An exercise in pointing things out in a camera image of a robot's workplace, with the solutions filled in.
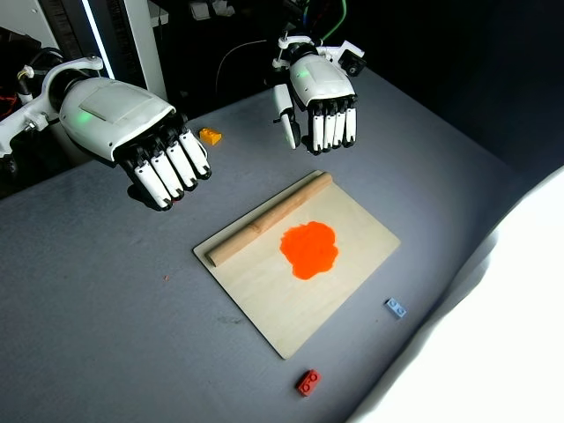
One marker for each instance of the red toy brick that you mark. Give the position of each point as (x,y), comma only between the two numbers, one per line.
(308,383)

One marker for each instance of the wooden rolling pin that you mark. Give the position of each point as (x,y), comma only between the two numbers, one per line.
(269,218)

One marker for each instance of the white column with light strip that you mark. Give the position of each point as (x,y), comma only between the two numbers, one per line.
(141,44)

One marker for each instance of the grey table cloth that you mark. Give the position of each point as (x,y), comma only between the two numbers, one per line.
(110,330)

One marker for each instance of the orange play dough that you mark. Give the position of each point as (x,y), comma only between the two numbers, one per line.
(308,249)

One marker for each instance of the white backdrop sheet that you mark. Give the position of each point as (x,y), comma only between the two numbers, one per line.
(506,330)

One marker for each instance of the light wooden board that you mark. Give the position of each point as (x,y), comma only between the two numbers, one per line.
(286,308)

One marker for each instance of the light blue toy brick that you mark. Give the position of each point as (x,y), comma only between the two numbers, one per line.
(396,308)

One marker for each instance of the yellow toy brick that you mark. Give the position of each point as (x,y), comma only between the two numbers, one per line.
(210,137)

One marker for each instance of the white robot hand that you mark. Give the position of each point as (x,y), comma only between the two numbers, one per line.
(114,114)
(324,81)

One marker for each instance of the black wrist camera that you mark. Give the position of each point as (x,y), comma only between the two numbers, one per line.
(352,64)

